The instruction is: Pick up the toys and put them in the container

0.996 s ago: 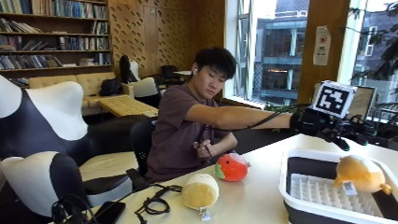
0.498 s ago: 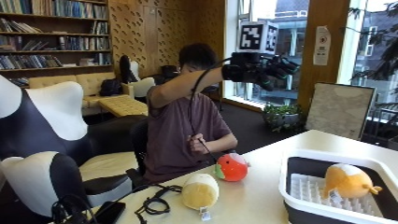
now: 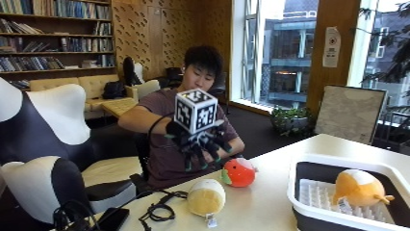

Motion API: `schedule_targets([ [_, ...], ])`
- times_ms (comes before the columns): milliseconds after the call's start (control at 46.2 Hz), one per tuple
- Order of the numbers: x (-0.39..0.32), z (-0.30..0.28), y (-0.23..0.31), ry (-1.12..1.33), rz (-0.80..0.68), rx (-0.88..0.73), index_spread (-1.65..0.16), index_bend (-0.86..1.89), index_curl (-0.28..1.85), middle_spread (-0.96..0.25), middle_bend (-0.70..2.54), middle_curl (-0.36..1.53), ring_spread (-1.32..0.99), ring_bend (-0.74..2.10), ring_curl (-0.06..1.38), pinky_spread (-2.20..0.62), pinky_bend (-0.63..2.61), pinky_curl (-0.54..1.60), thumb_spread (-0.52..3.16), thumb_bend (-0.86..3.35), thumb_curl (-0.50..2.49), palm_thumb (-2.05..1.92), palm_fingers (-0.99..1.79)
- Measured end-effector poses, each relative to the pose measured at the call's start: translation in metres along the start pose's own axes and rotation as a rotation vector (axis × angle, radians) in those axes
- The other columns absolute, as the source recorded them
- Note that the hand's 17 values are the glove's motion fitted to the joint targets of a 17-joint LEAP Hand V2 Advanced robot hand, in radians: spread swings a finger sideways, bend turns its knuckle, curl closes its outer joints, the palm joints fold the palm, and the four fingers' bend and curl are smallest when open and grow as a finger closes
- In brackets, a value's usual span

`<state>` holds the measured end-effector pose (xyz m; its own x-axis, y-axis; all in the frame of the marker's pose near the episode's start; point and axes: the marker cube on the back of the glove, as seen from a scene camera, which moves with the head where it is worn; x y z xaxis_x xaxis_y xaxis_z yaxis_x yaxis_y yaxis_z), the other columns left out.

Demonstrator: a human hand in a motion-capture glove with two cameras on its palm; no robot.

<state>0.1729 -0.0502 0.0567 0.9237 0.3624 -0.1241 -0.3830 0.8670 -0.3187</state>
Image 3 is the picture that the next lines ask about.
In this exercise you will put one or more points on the the person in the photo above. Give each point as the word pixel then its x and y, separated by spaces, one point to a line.
pixel 168 160

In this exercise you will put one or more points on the white marker cube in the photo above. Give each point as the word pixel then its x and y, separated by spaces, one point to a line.
pixel 196 110

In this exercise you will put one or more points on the red round plush toy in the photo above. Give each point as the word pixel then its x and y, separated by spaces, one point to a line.
pixel 238 173

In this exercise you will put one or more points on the cream yellow plush toy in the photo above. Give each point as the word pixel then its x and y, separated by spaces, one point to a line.
pixel 206 197

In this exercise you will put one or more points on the yellow ottoman table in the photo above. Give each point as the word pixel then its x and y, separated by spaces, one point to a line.
pixel 119 107

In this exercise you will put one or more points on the black armchair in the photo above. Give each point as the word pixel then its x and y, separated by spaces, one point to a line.
pixel 175 76

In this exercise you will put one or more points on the potted green plant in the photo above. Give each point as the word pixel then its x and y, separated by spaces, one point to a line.
pixel 292 120

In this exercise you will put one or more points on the black backpack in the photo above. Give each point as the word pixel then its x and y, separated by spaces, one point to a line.
pixel 113 90

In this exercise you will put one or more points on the cream seat cushion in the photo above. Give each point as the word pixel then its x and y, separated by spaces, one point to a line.
pixel 111 170

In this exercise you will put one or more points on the white rimmed dish tub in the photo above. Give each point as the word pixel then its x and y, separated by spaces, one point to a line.
pixel 308 166

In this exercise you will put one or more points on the tall black and white chair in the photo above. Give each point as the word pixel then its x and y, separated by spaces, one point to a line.
pixel 129 72

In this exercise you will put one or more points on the beige tufted sofa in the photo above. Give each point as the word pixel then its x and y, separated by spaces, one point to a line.
pixel 92 85

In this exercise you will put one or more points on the black phone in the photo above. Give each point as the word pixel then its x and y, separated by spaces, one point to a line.
pixel 112 219

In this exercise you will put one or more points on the white peg drying rack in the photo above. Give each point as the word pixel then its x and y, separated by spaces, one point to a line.
pixel 316 195

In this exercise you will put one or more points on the framed pale board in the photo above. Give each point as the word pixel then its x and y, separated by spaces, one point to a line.
pixel 350 114

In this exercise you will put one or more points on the wooden bookshelf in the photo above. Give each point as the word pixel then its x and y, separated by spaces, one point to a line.
pixel 113 38

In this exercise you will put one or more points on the large black and white chair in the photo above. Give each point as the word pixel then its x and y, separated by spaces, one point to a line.
pixel 39 125

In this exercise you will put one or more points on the orange and white plush toy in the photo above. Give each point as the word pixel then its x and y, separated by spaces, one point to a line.
pixel 358 189

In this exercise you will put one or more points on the small black and white chair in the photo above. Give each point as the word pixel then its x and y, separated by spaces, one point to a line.
pixel 47 186

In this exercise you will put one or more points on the rows of books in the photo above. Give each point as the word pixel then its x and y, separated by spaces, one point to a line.
pixel 55 43

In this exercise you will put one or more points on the white paper notice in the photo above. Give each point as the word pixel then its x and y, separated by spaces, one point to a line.
pixel 332 48

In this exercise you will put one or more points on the white window frame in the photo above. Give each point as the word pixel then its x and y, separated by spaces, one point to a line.
pixel 237 51

